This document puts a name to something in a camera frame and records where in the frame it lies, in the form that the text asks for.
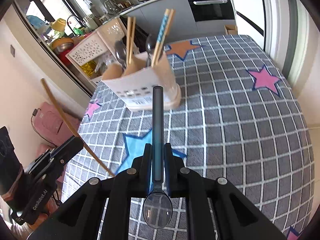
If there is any blue-dotted bamboo chopstick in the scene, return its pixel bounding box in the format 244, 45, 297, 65
151, 9, 170, 67

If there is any bamboo chopstick short left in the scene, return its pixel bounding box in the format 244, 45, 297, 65
129, 17, 136, 64

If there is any yellow bowl on counter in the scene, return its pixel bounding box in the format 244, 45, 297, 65
50, 18, 66, 32

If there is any silver steel spoon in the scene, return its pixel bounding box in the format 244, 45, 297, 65
114, 41, 126, 70

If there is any built-in black oven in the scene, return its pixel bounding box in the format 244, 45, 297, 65
188, 0, 235, 22

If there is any dark translucent plastic spoon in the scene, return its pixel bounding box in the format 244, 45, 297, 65
145, 34, 157, 67

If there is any grey checked star tablecloth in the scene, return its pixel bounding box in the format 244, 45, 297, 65
61, 35, 315, 239

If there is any steel bowl orange rim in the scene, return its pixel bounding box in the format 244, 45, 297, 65
50, 37, 74, 55

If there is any cardboard box on floor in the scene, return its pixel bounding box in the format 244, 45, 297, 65
224, 24, 238, 35

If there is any bamboo chopstick left upright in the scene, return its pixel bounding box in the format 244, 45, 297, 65
126, 17, 132, 67

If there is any black kitchen faucet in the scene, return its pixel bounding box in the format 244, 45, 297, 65
66, 15, 84, 36

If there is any beige perforated storage rack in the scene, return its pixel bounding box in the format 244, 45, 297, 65
66, 16, 126, 86

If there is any beige plastic utensil holder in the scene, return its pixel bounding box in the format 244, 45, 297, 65
101, 52, 181, 111

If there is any person's left hand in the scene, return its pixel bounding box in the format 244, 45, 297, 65
28, 197, 59, 231

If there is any bamboo chopstick across star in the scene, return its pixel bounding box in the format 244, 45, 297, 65
40, 78, 116, 177

